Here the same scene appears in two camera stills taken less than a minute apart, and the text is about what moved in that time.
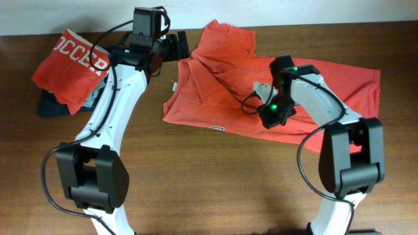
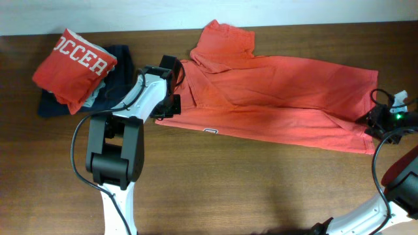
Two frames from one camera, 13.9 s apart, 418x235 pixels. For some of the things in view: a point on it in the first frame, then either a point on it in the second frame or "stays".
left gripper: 174,52 -> 176,108
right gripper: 268,119 -> 377,116
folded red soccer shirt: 74,71 stays
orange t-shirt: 215,85 stays
